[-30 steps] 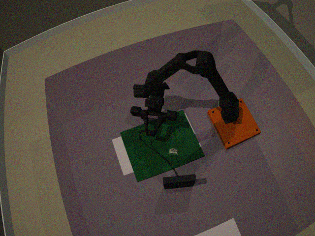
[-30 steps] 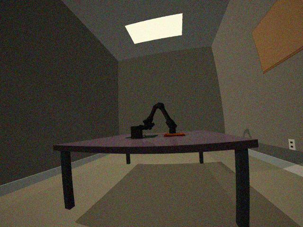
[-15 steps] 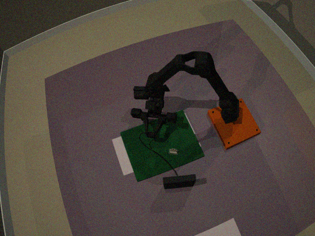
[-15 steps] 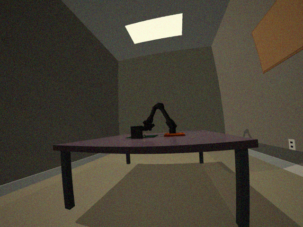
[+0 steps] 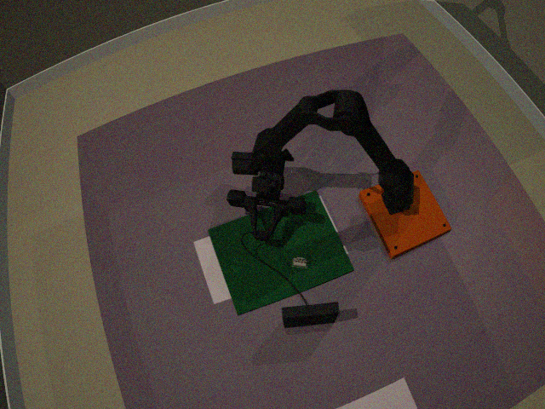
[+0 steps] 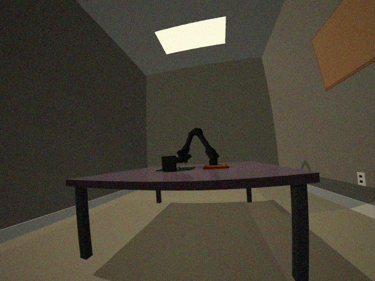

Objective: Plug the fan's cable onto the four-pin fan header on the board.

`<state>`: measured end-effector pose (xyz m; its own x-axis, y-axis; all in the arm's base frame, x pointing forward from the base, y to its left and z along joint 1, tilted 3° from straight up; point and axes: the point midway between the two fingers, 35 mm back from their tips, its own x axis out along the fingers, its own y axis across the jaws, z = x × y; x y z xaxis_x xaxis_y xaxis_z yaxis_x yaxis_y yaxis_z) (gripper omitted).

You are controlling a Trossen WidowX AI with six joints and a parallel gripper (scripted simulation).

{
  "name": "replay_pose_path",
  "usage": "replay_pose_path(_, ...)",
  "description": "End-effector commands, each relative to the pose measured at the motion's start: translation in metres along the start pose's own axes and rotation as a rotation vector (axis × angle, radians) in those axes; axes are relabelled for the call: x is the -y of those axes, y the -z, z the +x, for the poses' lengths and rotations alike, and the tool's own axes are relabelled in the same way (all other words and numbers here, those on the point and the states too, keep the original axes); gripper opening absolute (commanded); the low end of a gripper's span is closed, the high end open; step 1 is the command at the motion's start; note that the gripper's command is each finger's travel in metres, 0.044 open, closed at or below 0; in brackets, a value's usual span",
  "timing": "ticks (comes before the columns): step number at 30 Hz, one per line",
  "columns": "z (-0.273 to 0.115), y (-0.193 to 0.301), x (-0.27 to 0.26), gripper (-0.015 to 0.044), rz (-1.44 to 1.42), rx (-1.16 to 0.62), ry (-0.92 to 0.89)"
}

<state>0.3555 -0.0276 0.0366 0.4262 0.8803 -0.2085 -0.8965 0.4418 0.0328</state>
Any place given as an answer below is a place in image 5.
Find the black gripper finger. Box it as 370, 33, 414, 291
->
267, 207, 288, 239
243, 203, 258, 232

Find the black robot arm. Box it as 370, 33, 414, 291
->
232, 89, 414, 214

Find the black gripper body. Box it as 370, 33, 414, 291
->
227, 170, 306, 216

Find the green circuit board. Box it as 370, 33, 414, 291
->
208, 190, 354, 315

